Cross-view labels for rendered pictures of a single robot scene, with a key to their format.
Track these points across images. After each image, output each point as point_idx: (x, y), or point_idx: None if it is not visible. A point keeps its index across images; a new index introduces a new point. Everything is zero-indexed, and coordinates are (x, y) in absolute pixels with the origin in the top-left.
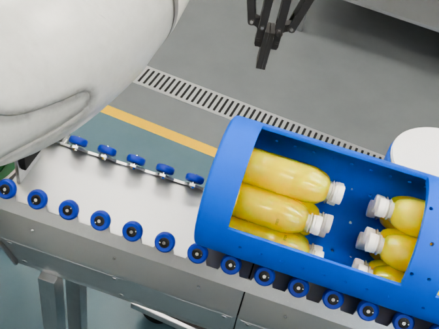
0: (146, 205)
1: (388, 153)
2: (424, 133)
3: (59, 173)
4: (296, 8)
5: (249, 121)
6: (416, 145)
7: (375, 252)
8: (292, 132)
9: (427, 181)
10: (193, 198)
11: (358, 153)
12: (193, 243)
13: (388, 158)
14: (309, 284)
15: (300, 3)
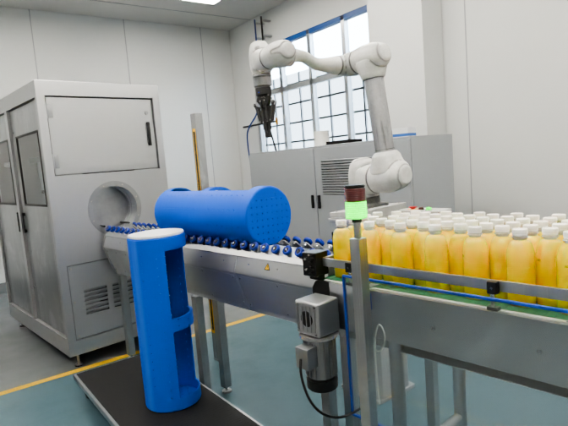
0: (292, 253)
1: (170, 237)
2: (144, 236)
3: None
4: (260, 115)
5: (252, 190)
6: (156, 234)
7: None
8: (238, 192)
9: (210, 190)
10: (269, 253)
11: (222, 191)
12: (286, 236)
13: (174, 236)
14: (248, 243)
15: (259, 113)
